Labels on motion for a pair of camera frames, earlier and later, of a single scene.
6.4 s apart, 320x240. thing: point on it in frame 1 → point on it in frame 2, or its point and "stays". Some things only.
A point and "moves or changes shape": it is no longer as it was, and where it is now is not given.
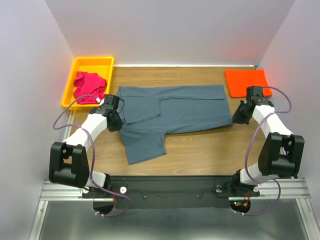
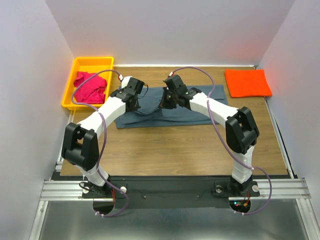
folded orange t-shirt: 238,80 stays
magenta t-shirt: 89,83 stays
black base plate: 168,192 stays
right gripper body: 240,117 → 166,100
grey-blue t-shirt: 151,110 moves or changes shape
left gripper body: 116,123 → 136,104
